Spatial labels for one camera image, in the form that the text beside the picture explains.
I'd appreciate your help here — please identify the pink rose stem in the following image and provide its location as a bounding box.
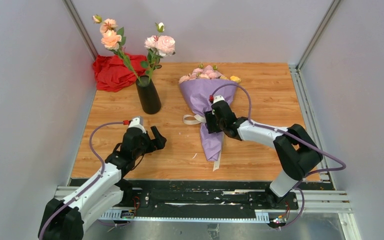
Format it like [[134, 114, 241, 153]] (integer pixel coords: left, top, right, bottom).
[[140, 22, 176, 80]]

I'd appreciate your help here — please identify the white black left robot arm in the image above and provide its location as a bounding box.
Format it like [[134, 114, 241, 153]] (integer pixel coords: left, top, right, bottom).
[[38, 120, 167, 240]]

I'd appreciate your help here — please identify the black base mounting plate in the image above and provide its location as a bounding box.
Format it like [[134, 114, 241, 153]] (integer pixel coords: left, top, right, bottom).
[[69, 178, 335, 220]]

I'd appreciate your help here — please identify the peach rose stem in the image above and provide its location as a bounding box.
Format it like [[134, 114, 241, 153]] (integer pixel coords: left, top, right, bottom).
[[92, 14, 140, 80]]

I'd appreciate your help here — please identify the purple paper bouquet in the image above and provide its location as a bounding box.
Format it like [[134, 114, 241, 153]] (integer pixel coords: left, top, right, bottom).
[[178, 63, 243, 163]]

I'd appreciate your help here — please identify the aluminium frame rail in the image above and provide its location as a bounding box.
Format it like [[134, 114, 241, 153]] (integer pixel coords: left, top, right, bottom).
[[54, 186, 354, 223]]

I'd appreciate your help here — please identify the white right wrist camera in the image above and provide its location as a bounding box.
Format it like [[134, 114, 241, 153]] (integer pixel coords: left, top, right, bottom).
[[209, 95, 225, 104]]

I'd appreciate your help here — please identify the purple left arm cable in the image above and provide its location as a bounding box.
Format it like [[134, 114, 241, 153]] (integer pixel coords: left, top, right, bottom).
[[38, 120, 131, 240]]

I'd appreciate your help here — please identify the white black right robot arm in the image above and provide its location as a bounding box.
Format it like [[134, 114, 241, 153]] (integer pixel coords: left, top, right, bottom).
[[205, 96, 323, 209]]

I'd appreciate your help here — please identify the black vase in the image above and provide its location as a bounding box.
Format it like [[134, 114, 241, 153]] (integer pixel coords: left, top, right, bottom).
[[136, 75, 162, 115]]

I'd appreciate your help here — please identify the red crumpled cloth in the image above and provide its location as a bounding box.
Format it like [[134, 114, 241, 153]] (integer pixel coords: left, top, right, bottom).
[[92, 55, 137, 93]]

